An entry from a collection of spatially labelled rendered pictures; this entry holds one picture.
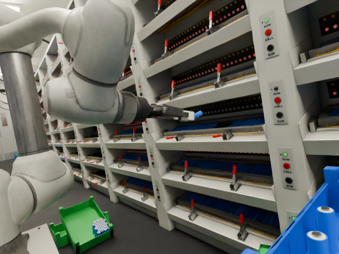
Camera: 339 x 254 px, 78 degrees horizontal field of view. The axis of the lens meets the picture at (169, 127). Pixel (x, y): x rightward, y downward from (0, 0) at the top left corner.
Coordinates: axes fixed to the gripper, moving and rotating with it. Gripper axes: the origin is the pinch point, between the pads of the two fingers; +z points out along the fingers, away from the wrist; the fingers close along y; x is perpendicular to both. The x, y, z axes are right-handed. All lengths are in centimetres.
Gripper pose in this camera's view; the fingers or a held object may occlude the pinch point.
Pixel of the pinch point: (183, 115)
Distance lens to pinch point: 71.6
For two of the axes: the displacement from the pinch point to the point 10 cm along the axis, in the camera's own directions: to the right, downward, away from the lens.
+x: 0.0, 10.0, -0.9
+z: 7.7, 0.6, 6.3
